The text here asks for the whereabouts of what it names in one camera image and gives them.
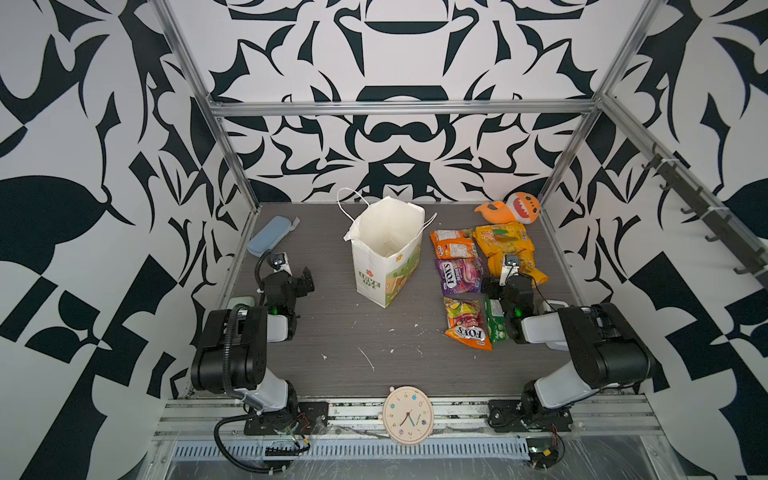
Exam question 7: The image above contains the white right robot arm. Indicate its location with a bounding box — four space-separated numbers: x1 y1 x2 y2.
481 274 658 432

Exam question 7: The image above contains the round wooden clock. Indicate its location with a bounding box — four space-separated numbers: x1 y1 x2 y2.
381 386 435 446

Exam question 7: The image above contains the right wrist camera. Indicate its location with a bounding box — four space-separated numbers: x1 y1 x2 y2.
499 253 520 286

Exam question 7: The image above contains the orange shark plush toy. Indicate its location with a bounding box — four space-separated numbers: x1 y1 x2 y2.
475 192 542 225

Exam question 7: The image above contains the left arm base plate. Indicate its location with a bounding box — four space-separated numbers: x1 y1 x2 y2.
244 402 329 436

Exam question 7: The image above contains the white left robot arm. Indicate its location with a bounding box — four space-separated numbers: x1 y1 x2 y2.
190 250 315 475

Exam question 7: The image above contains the light green tray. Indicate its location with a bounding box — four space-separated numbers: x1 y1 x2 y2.
226 296 256 309

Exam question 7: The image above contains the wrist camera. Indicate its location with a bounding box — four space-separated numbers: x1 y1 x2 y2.
499 253 520 286
267 252 292 276

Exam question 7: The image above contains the yellow snack packet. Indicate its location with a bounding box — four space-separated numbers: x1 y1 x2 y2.
472 222 535 258
488 250 549 285

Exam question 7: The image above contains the white green paper bag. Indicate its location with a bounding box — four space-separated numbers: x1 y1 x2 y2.
343 196 437 308

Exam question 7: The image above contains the wall hook rail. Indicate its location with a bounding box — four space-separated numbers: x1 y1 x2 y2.
643 144 767 289

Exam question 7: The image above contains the orange fruits candy packet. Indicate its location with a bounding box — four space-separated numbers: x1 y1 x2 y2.
443 297 492 351

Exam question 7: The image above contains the purple berries candy packet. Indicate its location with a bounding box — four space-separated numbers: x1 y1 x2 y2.
435 258 483 296

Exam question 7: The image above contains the orange snack packet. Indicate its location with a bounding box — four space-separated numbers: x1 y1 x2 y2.
430 229 478 260

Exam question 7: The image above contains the green snack packet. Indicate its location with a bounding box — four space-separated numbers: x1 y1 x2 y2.
485 298 509 345

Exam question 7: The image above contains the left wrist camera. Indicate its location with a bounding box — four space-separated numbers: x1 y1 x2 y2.
267 252 292 276

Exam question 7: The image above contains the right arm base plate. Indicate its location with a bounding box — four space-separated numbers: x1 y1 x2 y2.
487 396 573 433

